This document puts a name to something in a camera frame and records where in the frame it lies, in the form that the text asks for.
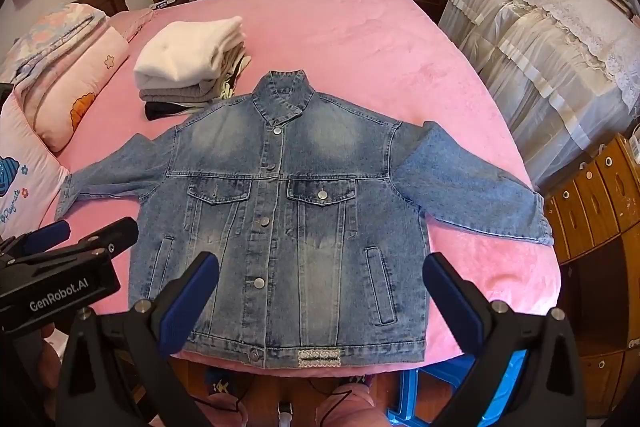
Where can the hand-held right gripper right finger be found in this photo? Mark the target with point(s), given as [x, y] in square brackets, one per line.
[450, 302]

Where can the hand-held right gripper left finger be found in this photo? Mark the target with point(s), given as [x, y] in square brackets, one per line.
[185, 307]

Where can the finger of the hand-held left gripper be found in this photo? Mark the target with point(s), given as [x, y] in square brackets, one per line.
[50, 234]
[115, 232]

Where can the blue denim jacket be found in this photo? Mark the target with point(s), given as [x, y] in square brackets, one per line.
[325, 157]

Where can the stack of folded clothes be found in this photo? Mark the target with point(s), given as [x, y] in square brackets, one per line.
[185, 52]

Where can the white pillow with blue print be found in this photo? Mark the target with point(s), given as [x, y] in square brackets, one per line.
[25, 172]

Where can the blue plastic stool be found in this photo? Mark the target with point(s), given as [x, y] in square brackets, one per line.
[415, 397]

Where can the black folded garment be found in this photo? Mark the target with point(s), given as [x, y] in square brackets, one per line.
[160, 111]

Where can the pink pillow with orange flower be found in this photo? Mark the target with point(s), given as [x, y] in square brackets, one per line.
[75, 87]

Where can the grey folded garment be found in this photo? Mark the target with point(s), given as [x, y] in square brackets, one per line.
[175, 94]

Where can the wooden drawer cabinet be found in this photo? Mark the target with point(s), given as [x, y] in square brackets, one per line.
[590, 207]

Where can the beige striped folded garment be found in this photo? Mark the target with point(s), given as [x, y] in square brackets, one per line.
[232, 72]

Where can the floral folded quilt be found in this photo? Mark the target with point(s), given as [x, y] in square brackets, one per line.
[55, 32]

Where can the pink plush bed blanket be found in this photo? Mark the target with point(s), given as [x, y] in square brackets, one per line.
[375, 57]

